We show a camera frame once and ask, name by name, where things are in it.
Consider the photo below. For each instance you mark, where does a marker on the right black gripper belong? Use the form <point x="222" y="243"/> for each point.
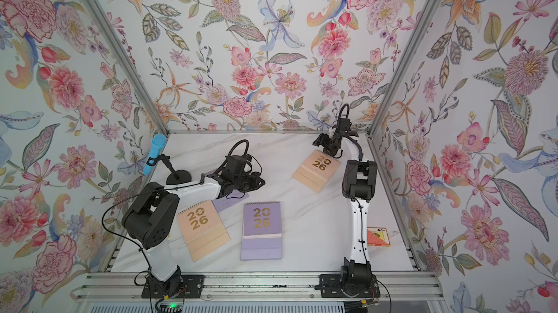
<point x="322" y="140"/>

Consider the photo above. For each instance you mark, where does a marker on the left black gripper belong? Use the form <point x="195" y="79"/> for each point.
<point x="255" y="178"/>

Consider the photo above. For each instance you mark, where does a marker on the peach calendar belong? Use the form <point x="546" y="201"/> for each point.
<point x="202" y="229"/>
<point x="316" y="170"/>

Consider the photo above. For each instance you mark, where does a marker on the purple calendar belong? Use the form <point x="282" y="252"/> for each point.
<point x="262" y="232"/>
<point x="232" y="199"/>

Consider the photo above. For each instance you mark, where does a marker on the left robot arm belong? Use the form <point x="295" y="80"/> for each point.
<point x="152" y="214"/>

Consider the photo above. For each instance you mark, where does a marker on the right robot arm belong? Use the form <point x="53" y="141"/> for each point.
<point x="358" y="186"/>

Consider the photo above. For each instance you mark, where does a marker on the blue microphone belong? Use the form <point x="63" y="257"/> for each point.
<point x="158" y="143"/>

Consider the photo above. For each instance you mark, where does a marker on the orange card box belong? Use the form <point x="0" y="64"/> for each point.
<point x="378" y="237"/>

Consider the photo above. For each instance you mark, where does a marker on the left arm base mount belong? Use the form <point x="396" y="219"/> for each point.
<point x="185" y="286"/>

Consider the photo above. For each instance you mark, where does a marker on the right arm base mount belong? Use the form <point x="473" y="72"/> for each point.
<point x="331" y="286"/>

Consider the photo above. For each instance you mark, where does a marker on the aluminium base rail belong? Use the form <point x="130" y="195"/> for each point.
<point x="258" y="286"/>

